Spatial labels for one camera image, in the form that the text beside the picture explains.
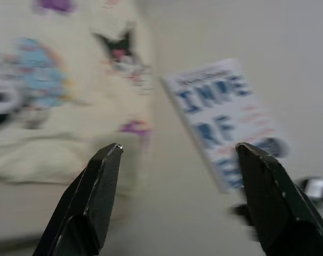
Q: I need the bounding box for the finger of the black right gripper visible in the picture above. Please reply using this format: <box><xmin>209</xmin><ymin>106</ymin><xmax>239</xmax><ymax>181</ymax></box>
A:
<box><xmin>229</xmin><ymin>203</ymin><xmax>257</xmax><ymax>236</ymax></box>

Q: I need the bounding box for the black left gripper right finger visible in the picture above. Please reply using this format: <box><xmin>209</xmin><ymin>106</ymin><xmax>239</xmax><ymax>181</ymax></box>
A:
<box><xmin>235</xmin><ymin>142</ymin><xmax>323</xmax><ymax>256</ymax></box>

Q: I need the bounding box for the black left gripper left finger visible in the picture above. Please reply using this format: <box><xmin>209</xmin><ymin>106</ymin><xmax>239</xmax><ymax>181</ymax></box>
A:
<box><xmin>35</xmin><ymin>142</ymin><xmax>124</xmax><ymax>256</ymax></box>

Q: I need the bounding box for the white blue print packet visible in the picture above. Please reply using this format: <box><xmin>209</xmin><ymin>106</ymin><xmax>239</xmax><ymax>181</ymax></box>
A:
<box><xmin>160</xmin><ymin>58</ymin><xmax>295</xmax><ymax>195</ymax></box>

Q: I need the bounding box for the cream cartoon print quilt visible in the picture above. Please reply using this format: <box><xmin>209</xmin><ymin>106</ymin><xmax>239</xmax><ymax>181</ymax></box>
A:
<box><xmin>0</xmin><ymin>0</ymin><xmax>156</xmax><ymax>189</ymax></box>

